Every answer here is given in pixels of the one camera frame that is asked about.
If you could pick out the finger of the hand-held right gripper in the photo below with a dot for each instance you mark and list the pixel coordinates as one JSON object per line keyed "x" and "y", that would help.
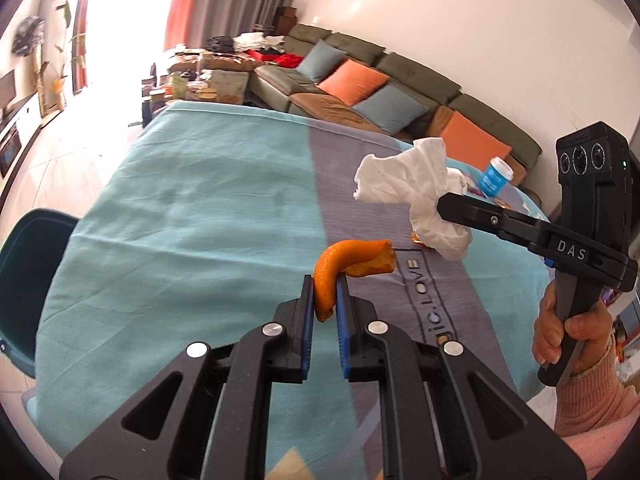
{"x": 485, "y": 217}

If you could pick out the orange pillow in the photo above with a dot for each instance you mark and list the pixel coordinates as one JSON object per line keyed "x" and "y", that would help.
{"x": 355, "y": 82}
{"x": 475, "y": 140}

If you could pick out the olive green sofa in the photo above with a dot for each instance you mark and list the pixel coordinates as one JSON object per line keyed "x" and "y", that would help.
{"x": 425, "y": 72}

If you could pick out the group of glass jars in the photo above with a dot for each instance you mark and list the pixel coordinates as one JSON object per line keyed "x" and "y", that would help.
{"x": 200, "y": 82}

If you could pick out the light blue large pillow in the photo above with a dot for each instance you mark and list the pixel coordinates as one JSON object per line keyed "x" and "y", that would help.
{"x": 392, "y": 109}

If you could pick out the black bag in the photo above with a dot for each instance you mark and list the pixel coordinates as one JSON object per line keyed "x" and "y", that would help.
{"x": 220, "y": 44}

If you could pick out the blue bottle with white cap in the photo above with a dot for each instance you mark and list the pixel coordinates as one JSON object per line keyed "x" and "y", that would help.
{"x": 495, "y": 177}

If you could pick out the light blue small pillow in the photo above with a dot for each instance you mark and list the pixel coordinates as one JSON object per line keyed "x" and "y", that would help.
{"x": 320, "y": 62}

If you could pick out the brown box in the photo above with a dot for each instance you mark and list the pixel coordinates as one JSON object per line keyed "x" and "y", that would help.
{"x": 286, "y": 19}

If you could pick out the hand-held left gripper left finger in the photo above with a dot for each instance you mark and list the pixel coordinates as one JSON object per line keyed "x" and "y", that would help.
{"x": 309, "y": 325}

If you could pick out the white tissue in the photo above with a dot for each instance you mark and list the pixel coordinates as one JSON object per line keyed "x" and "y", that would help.
{"x": 410, "y": 175}

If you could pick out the tall potted leafy plant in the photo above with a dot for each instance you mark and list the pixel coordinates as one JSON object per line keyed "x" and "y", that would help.
{"x": 62, "y": 60}

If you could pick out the dark red and grey curtain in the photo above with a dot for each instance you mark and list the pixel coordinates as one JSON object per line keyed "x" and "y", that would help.
{"x": 82, "y": 25}

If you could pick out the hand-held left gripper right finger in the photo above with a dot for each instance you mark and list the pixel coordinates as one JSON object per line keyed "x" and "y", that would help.
{"x": 342, "y": 330}

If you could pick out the person's right hand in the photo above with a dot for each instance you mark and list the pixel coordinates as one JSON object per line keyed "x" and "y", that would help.
{"x": 547, "y": 330}

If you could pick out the small gold wrapper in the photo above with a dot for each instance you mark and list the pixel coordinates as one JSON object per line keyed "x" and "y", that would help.
{"x": 419, "y": 241}

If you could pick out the dark glass coffee table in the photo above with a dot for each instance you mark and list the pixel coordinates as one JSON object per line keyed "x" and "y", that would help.
{"x": 150, "y": 110}

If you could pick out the teal and grey striped blanket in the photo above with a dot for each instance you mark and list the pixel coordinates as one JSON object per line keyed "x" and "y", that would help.
{"x": 200, "y": 230}

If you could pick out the orange curtain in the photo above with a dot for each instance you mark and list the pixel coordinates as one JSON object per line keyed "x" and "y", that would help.
{"x": 187, "y": 5}

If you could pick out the brown sofa throw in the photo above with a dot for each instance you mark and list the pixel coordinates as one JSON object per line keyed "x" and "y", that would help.
{"x": 330, "y": 107}

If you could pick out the built-in black appliance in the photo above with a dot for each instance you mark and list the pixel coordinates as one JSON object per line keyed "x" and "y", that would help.
{"x": 9, "y": 155}

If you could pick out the person's right forearm pink sleeve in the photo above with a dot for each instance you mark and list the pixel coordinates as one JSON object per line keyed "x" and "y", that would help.
{"x": 600, "y": 410}

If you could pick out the red cloth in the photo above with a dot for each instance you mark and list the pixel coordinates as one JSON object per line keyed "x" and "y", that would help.
{"x": 280, "y": 57}

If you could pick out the black monitor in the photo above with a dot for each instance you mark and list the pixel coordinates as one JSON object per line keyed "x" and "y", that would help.
{"x": 6, "y": 91}

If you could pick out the white and black TV stand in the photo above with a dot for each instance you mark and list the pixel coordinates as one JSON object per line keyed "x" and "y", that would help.
{"x": 20, "y": 130}

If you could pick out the pile of white clothes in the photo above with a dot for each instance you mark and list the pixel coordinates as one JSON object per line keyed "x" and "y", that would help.
{"x": 255, "y": 41}

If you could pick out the orange peel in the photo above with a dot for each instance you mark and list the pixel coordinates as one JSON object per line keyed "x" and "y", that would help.
{"x": 350, "y": 255}

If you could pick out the covered standing fan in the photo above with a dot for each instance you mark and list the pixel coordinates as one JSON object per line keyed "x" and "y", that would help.
{"x": 27, "y": 35}

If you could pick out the white standing air conditioner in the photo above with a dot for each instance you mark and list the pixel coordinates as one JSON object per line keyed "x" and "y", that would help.
{"x": 57, "y": 15}

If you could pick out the teal plastic bin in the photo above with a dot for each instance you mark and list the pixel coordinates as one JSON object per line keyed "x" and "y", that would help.
{"x": 30, "y": 280}

